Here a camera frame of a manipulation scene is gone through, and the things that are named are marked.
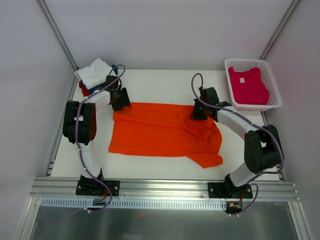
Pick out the orange t-shirt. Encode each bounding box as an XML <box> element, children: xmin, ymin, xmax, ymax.
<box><xmin>108</xmin><ymin>102</ymin><xmax>224</xmax><ymax>169</ymax></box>

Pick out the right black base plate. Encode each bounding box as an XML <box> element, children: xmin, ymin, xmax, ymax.
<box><xmin>207</xmin><ymin>182</ymin><xmax>253</xmax><ymax>199</ymax></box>

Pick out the aluminium corner post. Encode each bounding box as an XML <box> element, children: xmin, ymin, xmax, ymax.
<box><xmin>259</xmin><ymin>0</ymin><xmax>301</xmax><ymax>60</ymax></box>
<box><xmin>36</xmin><ymin>0</ymin><xmax>79</xmax><ymax>71</ymax></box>

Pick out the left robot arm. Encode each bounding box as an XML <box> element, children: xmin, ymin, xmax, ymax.
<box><xmin>62</xmin><ymin>75</ymin><xmax>131</xmax><ymax>196</ymax></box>

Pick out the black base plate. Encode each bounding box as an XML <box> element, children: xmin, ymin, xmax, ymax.
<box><xmin>75</xmin><ymin>178</ymin><xmax>120</xmax><ymax>197</ymax></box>
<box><xmin>207</xmin><ymin>182</ymin><xmax>253</xmax><ymax>199</ymax></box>

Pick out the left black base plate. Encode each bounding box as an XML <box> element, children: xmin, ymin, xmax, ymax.
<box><xmin>75</xmin><ymin>178</ymin><xmax>120</xmax><ymax>197</ymax></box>

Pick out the blue folded t-shirt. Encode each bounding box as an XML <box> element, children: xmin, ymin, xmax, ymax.
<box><xmin>87</xmin><ymin>64</ymin><xmax>118</xmax><ymax>96</ymax></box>

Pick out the white plastic basket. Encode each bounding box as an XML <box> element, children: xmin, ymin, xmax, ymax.
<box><xmin>224</xmin><ymin>58</ymin><xmax>282</xmax><ymax>112</ymax></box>

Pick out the right aluminium corner post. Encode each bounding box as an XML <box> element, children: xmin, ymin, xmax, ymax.
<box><xmin>259</xmin><ymin>0</ymin><xmax>301</xmax><ymax>60</ymax></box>

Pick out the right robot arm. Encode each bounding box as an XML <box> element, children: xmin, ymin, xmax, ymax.
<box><xmin>191</xmin><ymin>87</ymin><xmax>284</xmax><ymax>199</ymax></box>

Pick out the left aluminium corner post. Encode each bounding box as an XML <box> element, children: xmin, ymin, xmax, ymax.
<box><xmin>36</xmin><ymin>0</ymin><xmax>79</xmax><ymax>71</ymax></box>

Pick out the pink t-shirt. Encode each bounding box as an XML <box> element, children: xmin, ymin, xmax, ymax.
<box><xmin>228</xmin><ymin>67</ymin><xmax>270</xmax><ymax>105</ymax></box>

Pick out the aluminium mounting rail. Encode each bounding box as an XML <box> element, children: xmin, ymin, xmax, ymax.
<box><xmin>29</xmin><ymin>177</ymin><xmax>301</xmax><ymax>202</ymax></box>

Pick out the white slotted cable duct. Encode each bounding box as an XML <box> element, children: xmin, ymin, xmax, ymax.
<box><xmin>40</xmin><ymin>197</ymin><xmax>227</xmax><ymax>211</ymax></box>

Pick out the red folded t-shirt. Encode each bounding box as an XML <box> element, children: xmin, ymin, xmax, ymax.
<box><xmin>78</xmin><ymin>80</ymin><xmax>95</xmax><ymax>97</ymax></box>

